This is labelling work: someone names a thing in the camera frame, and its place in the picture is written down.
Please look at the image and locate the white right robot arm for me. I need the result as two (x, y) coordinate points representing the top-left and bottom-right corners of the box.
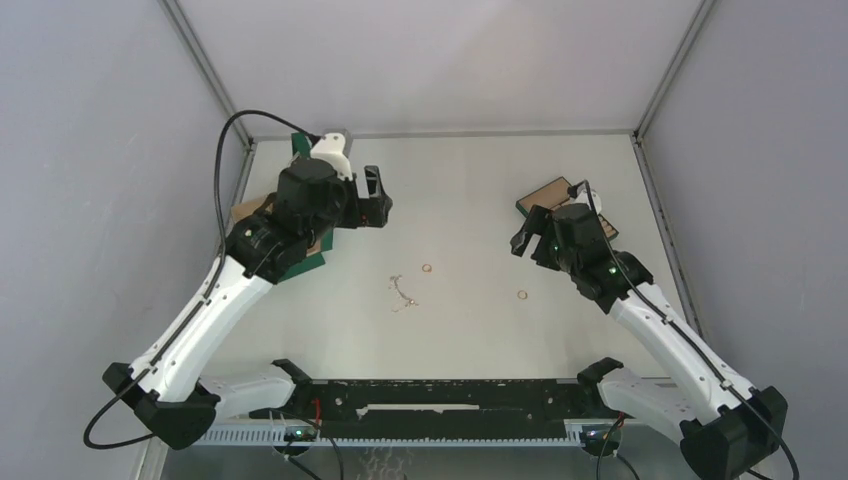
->
(510, 203), (788, 479)

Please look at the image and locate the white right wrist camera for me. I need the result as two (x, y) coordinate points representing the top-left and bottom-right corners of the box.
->
(568, 181), (602, 215)

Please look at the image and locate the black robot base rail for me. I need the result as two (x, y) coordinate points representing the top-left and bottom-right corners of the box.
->
(248, 360), (622, 435)

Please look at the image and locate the white slotted cable duct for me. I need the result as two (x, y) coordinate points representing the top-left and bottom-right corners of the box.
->
(195, 421), (610, 448)

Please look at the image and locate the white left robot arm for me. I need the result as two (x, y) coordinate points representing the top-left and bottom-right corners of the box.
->
(103, 158), (393, 450)

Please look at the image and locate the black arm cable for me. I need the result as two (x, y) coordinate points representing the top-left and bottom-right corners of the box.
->
(83, 109), (323, 451)
(576, 180), (801, 480)

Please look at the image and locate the green jewelry box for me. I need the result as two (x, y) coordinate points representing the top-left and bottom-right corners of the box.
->
(216, 135), (335, 285)

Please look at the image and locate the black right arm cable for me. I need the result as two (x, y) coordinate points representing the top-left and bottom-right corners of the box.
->
(576, 180), (801, 480)

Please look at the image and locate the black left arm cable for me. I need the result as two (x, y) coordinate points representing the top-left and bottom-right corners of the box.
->
(83, 109), (323, 451)

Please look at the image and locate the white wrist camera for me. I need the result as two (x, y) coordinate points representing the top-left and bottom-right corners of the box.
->
(310, 130), (354, 181)
(568, 181), (602, 215)

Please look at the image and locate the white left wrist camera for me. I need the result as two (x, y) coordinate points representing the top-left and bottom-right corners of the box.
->
(310, 130), (354, 181)

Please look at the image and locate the silver chain necklace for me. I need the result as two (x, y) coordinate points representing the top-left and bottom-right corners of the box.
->
(388, 274), (419, 314)

